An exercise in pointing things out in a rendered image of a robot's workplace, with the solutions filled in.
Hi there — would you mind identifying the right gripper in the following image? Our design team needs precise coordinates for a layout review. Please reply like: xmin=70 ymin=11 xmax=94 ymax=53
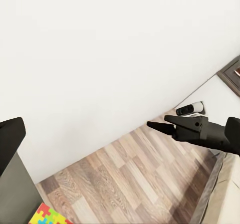
xmin=147 ymin=115 xmax=225 ymax=150

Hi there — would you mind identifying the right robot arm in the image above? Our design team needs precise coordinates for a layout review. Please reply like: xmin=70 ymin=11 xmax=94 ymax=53
xmin=147 ymin=100 xmax=238 ymax=155

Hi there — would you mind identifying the jigsaw puzzle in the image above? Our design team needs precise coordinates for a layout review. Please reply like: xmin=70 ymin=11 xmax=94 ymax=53
xmin=28 ymin=203 xmax=73 ymax=224

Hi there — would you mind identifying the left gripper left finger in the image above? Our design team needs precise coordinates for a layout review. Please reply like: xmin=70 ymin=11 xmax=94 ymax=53
xmin=0 ymin=117 xmax=26 ymax=177

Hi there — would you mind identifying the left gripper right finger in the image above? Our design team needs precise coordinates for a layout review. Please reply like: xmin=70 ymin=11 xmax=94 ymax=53
xmin=224 ymin=116 xmax=240 ymax=156

